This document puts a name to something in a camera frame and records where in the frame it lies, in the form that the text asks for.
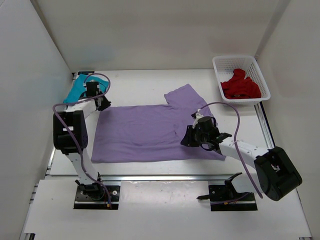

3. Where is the lavender t shirt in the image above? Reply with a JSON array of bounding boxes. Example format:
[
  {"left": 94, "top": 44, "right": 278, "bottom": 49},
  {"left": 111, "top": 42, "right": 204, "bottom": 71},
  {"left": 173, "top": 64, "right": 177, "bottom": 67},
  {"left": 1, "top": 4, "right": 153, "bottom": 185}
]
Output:
[{"left": 91, "top": 84, "right": 225, "bottom": 163}]

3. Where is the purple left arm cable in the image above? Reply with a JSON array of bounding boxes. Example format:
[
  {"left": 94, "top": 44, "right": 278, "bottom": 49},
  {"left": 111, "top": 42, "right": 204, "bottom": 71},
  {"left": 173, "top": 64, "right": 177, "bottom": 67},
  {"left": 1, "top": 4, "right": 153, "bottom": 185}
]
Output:
[{"left": 52, "top": 72, "right": 113, "bottom": 203}]

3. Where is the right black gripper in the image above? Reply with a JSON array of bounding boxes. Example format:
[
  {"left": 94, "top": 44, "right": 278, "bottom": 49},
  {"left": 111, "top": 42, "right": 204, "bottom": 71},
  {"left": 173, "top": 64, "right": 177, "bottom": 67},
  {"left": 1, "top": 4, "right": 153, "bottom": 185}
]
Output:
[{"left": 181, "top": 125, "right": 209, "bottom": 148}]

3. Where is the white plastic basket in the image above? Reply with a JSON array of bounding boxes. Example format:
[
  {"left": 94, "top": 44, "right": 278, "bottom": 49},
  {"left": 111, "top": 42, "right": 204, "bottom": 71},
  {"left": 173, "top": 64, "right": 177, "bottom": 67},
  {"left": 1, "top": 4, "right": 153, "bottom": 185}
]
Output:
[{"left": 212, "top": 54, "right": 272, "bottom": 106}]

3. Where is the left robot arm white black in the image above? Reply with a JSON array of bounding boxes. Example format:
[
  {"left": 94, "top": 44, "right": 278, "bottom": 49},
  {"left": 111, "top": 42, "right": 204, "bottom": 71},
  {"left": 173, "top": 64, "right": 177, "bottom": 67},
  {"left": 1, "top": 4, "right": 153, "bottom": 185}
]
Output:
[{"left": 52, "top": 74, "right": 111, "bottom": 203}]

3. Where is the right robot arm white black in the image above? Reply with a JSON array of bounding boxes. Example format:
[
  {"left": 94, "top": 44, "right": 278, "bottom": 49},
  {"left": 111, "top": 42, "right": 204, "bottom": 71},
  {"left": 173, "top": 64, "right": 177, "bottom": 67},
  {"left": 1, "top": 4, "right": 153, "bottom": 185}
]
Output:
[{"left": 180, "top": 113, "right": 303, "bottom": 201}]

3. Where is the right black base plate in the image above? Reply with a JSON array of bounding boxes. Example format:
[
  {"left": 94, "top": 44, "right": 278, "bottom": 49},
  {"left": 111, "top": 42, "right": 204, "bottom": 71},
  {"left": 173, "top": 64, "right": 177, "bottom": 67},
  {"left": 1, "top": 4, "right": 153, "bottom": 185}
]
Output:
[{"left": 196, "top": 172, "right": 258, "bottom": 212}]

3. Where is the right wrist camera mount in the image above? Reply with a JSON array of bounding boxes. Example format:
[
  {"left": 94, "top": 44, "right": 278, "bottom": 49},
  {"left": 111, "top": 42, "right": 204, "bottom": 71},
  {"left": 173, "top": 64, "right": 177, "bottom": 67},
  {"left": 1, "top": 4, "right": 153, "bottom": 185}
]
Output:
[{"left": 191, "top": 108, "right": 204, "bottom": 120}]

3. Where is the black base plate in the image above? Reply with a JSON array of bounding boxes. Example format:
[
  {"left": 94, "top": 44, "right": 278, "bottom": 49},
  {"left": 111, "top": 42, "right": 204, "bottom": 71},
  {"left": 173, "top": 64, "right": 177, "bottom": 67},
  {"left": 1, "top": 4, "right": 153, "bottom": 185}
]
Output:
[
  {"left": 73, "top": 180, "right": 121, "bottom": 210},
  {"left": 196, "top": 172, "right": 258, "bottom": 212}
]

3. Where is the red t shirt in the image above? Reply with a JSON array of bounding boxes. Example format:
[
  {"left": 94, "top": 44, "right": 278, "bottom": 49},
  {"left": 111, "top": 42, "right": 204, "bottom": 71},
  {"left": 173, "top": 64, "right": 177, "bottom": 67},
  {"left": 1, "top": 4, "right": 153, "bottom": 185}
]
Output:
[{"left": 221, "top": 68, "right": 262, "bottom": 100}]

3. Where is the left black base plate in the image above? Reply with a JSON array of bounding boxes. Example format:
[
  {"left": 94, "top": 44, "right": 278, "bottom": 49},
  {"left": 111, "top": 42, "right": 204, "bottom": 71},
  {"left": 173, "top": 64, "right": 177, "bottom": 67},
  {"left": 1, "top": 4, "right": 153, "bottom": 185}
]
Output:
[{"left": 73, "top": 180, "right": 121, "bottom": 210}]

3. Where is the teal t shirt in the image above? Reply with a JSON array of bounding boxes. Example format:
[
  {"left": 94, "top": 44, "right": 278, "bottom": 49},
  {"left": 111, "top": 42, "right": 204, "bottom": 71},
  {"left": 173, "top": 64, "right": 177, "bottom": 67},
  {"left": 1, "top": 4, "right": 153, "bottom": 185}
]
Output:
[{"left": 63, "top": 73, "right": 111, "bottom": 104}]

